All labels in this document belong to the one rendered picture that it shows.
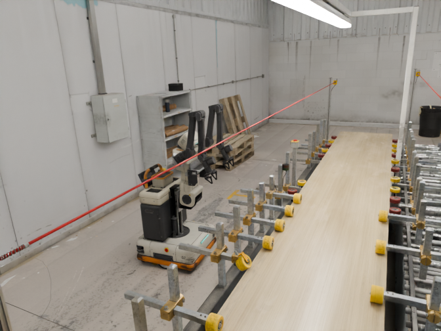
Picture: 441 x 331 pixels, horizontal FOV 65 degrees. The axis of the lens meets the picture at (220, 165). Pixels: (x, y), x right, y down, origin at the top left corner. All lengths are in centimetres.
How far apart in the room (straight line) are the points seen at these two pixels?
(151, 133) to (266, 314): 405
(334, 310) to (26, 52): 373
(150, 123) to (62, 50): 161
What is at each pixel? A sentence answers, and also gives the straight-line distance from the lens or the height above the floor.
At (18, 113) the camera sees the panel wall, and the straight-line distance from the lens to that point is 419.
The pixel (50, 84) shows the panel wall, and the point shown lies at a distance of 443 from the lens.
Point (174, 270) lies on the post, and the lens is 166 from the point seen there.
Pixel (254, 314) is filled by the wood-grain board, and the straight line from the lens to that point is 177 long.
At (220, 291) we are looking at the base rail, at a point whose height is 70.
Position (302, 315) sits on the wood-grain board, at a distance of 179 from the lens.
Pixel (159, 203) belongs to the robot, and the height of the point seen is 72.
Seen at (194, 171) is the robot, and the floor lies 104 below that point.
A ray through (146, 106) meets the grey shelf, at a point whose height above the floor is 139.
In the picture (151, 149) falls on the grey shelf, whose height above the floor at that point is 73.
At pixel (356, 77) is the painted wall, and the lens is 1062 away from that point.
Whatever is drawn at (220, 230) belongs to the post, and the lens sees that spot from 205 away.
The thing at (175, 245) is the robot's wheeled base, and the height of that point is 28.
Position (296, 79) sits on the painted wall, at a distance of 1090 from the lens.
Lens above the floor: 206
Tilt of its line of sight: 17 degrees down
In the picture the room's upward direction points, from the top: 2 degrees counter-clockwise
